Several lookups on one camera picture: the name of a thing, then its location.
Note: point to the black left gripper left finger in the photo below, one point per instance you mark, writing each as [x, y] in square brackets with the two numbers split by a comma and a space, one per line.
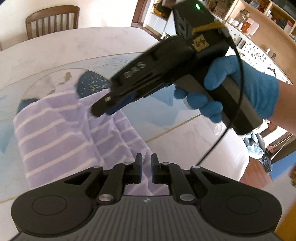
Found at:
[109, 185]

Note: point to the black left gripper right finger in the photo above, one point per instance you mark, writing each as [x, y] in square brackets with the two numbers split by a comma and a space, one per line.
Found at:
[183, 185]

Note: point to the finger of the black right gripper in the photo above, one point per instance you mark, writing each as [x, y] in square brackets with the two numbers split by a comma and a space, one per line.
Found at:
[104, 107]
[130, 97]

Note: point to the purple white striped shirt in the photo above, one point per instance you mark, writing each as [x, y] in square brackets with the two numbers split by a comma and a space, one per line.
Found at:
[58, 136]

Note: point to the bare right forearm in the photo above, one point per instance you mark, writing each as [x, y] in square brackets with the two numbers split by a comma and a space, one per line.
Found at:
[284, 114]

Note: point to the blue gloved right hand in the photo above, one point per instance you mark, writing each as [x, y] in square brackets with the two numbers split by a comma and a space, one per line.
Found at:
[262, 90]

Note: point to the brown wooden chair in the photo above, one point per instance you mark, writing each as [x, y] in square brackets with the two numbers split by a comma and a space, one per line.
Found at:
[52, 20]

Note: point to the wooden wall shelf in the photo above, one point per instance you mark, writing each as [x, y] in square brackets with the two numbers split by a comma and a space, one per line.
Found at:
[260, 41]

